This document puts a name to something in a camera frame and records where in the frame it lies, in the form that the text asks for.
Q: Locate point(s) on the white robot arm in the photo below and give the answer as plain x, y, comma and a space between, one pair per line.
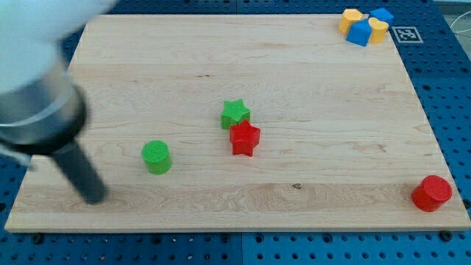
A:
31, 32

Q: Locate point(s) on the yellow hexagon block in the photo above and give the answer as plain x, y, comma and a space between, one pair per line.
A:
348, 18

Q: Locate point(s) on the white fiducial marker tag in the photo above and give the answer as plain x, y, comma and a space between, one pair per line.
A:
406, 34

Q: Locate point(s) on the red cylinder block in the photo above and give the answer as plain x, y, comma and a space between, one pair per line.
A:
432, 193

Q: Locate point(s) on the blue pentagon block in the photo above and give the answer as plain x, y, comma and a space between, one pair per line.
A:
359, 33

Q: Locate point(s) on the blue cube block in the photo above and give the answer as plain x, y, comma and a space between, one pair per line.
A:
382, 14

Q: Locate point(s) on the wooden board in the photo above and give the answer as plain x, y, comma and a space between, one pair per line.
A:
344, 139

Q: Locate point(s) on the yellow heart block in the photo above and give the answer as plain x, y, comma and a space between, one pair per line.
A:
378, 30

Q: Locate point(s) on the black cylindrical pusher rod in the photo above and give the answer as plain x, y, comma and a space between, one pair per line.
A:
79, 171

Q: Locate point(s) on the red star block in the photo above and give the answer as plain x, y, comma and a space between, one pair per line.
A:
244, 137

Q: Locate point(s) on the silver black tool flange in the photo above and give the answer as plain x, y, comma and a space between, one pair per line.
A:
41, 116

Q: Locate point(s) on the green cylinder block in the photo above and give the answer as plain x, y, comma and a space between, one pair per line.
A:
156, 157

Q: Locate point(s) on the green star block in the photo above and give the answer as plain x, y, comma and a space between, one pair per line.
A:
234, 113

